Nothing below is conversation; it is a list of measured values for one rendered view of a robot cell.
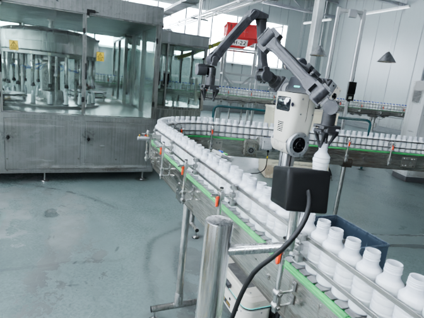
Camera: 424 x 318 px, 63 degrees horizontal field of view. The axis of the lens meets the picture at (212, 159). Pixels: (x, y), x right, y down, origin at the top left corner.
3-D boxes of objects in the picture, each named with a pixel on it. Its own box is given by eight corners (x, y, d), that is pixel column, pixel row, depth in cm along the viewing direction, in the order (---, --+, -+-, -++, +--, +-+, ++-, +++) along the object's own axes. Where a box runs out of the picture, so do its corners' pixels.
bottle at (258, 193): (267, 225, 135) (273, 185, 131) (254, 226, 132) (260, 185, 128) (258, 219, 140) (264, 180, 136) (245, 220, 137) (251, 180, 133)
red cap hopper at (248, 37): (214, 143, 841) (226, 21, 778) (211, 138, 911) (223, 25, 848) (250, 146, 851) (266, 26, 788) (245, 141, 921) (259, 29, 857)
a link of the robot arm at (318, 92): (276, 29, 164) (260, 47, 168) (270, 24, 159) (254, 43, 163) (335, 90, 145) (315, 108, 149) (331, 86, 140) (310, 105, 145)
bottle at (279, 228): (269, 245, 118) (276, 199, 115) (274, 238, 124) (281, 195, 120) (286, 250, 116) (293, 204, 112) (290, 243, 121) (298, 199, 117)
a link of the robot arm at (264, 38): (264, 18, 167) (250, 35, 171) (274, 28, 157) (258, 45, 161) (317, 70, 191) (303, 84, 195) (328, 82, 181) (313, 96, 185)
